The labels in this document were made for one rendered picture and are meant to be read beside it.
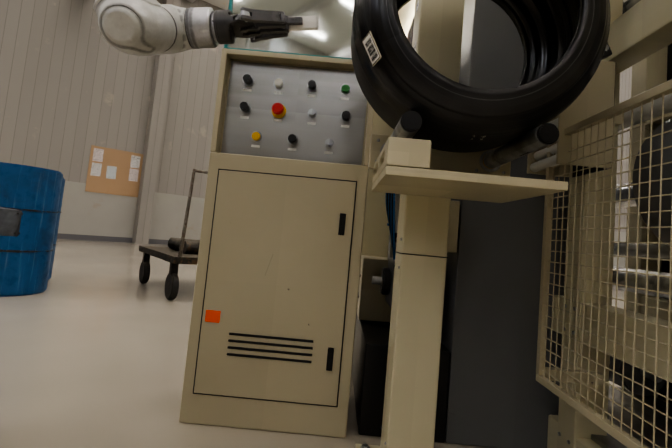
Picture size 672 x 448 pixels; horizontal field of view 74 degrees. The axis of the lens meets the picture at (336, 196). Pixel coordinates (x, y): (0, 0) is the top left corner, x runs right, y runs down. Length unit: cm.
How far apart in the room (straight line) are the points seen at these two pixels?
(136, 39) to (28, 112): 1078
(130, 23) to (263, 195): 78
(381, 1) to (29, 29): 1135
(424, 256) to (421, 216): 11
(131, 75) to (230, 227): 1089
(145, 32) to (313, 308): 98
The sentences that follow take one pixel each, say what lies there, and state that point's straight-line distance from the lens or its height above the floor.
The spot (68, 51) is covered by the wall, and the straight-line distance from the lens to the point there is 1211.
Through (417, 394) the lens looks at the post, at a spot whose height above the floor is 24.
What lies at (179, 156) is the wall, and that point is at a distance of 1235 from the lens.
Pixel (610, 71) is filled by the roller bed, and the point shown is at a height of 117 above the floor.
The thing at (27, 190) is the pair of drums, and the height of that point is 77.
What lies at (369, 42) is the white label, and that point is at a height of 106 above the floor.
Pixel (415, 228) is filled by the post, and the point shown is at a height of 69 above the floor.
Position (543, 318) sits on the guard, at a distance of 141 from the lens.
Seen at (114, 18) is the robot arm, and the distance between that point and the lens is 95.
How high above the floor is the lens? 66
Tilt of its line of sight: 5 degrees up
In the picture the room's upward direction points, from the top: 5 degrees clockwise
